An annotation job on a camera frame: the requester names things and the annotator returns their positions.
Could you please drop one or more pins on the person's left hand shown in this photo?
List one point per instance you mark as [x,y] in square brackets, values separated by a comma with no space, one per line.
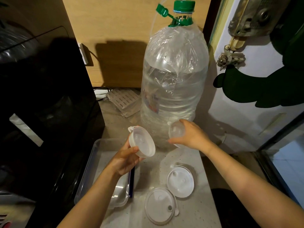
[122,161]

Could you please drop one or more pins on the person's right hand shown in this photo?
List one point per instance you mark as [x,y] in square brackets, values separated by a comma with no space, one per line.
[194,137]

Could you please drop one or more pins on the person's left thumb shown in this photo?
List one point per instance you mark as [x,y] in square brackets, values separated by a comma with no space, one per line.
[129,151]

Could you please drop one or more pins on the person's right thumb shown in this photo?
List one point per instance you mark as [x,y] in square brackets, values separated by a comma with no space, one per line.
[177,140]

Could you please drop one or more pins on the small clear plastic cup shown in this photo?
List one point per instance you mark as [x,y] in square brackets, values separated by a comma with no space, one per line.
[176,131]

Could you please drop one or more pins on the round translucent plastic container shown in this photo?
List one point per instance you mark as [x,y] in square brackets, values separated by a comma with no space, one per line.
[142,142]

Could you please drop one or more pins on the person's left forearm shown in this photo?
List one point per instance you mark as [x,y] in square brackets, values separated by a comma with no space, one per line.
[91,201]

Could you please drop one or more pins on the person's right forearm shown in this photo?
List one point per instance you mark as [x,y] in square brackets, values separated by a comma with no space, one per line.
[249,187]

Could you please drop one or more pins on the clear rectangular storage box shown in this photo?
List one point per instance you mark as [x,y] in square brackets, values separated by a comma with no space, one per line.
[99,163]

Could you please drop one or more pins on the white round plastic lid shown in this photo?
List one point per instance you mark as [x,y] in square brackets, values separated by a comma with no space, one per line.
[180,182]

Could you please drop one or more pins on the large clear water bottle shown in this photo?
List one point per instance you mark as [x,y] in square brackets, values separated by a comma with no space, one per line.
[171,92]

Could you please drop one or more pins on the grey slotted plastic tray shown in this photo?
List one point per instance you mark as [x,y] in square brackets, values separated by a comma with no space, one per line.
[124,100]

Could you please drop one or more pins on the clear round plastic lid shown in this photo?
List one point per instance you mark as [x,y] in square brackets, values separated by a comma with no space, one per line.
[159,206]

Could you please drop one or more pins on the white door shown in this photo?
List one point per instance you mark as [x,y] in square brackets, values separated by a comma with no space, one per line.
[251,111]

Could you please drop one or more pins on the clear plastic bag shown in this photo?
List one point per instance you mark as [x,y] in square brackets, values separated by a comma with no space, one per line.
[180,47]

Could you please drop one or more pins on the metal door latch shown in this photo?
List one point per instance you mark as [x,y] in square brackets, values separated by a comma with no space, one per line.
[230,58]

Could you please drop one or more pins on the black appliance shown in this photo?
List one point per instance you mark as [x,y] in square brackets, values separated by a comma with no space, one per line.
[40,111]

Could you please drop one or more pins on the green bottle cap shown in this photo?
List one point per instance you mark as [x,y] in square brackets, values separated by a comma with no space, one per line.
[184,6]

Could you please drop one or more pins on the metal door lock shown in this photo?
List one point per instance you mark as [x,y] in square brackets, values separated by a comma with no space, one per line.
[257,16]

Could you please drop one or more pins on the white wall socket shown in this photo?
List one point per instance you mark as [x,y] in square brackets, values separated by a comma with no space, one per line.
[83,54]

